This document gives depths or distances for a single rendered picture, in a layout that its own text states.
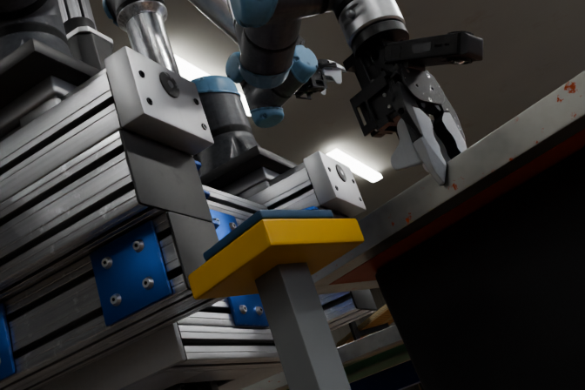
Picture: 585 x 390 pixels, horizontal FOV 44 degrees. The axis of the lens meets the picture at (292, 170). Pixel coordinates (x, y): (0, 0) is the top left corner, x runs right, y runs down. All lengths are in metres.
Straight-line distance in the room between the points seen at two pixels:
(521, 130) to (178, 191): 0.37
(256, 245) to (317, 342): 0.11
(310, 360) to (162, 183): 0.26
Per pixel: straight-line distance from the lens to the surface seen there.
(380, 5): 0.90
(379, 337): 1.77
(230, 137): 1.34
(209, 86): 1.40
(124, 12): 1.68
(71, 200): 0.82
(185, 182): 0.85
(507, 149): 0.77
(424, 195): 0.82
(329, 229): 0.70
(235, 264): 0.68
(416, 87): 0.84
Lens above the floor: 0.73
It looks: 22 degrees up
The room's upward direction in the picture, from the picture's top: 20 degrees counter-clockwise
